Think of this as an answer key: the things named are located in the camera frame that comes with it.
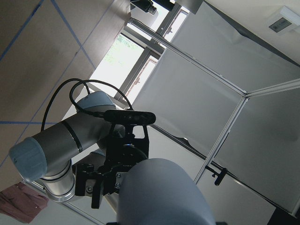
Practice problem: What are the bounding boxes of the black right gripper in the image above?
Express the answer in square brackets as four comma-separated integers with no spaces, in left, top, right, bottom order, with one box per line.
[75,145,149,209]

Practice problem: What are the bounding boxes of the blue plastic cup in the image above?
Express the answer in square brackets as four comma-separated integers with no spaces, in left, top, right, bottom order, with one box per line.
[117,158,216,225]

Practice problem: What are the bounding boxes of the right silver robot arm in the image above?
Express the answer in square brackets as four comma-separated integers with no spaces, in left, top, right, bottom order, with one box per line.
[9,91,156,209]

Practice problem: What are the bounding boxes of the brown paper table cover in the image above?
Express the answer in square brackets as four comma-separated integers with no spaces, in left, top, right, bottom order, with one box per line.
[0,0,130,189]

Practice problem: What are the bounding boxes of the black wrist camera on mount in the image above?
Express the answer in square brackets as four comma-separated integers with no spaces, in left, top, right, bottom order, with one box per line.
[104,110,156,154]

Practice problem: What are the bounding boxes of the black camera cable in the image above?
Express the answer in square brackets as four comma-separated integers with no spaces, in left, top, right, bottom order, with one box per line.
[41,78,134,132]

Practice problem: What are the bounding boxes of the black clamp on frame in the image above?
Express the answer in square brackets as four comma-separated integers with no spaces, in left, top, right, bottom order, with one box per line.
[205,166,228,186]

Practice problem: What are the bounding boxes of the white tent frame panels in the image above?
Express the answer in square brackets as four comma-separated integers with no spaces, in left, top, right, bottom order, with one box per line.
[133,3,300,212]

